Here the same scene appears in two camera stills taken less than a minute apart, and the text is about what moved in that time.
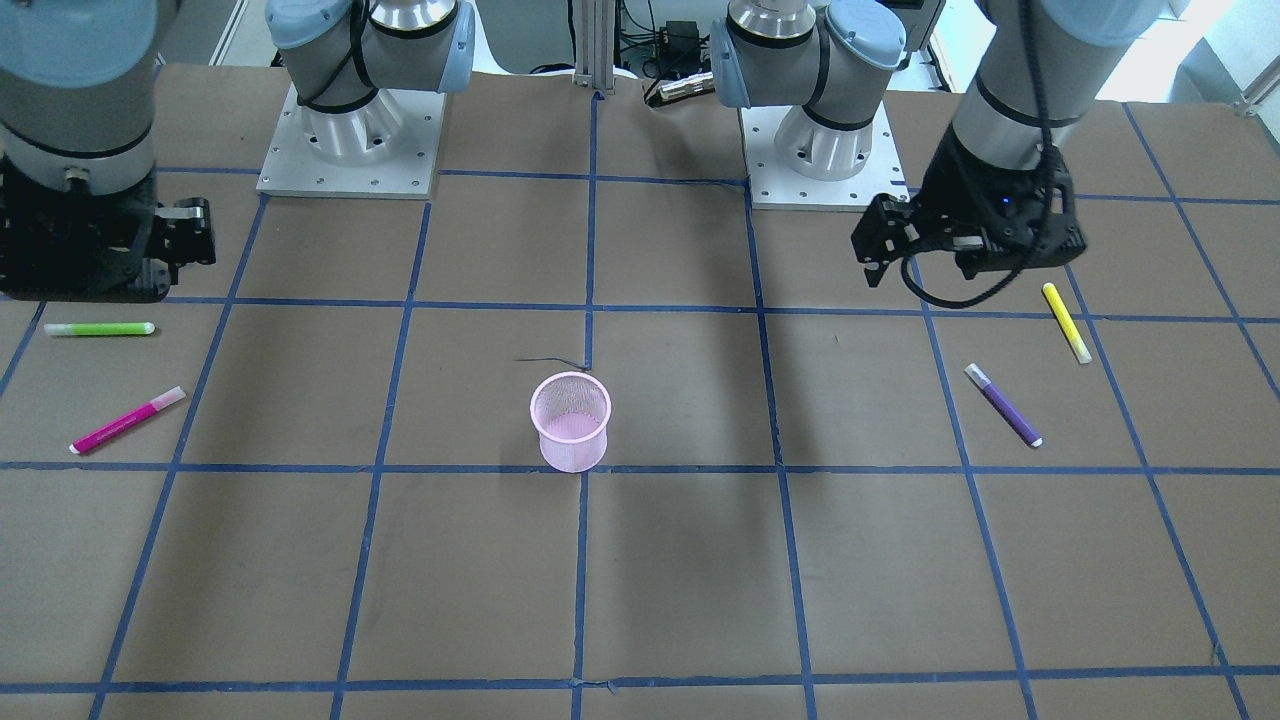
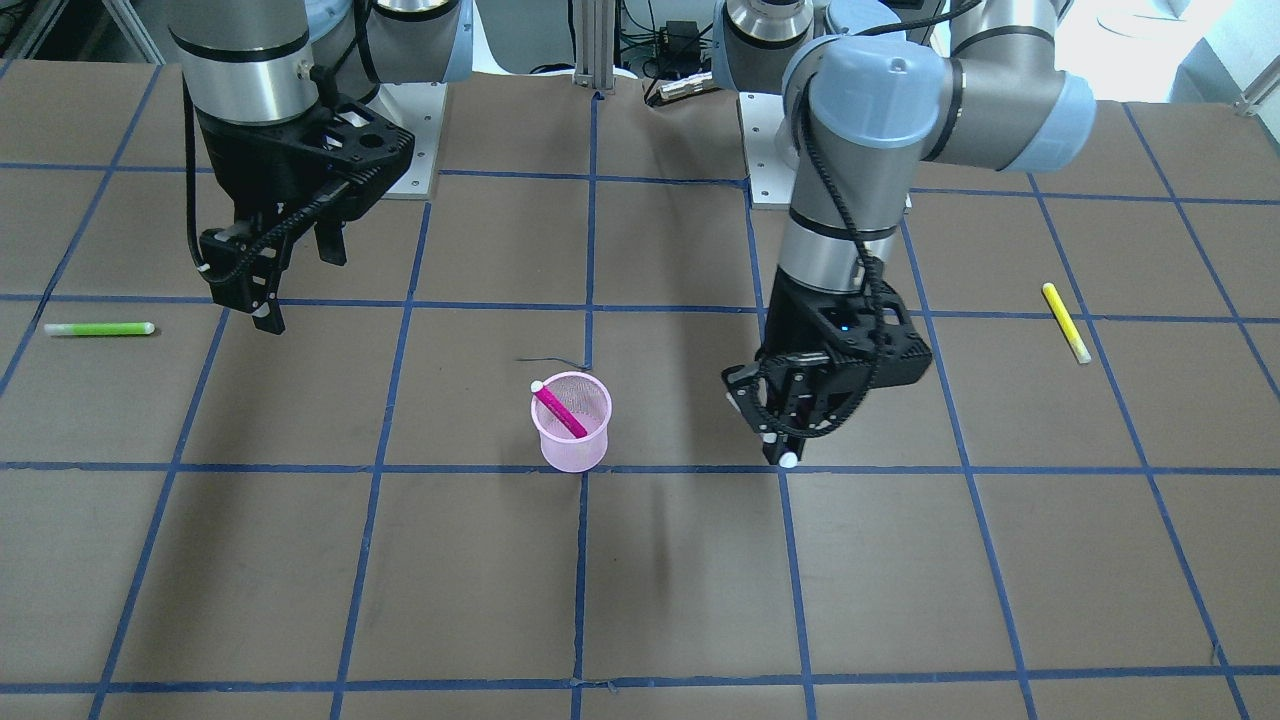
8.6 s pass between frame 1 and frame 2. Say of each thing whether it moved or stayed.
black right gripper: moved
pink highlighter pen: moved
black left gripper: moved
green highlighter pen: stayed
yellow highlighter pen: stayed
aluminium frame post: stayed
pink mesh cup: stayed
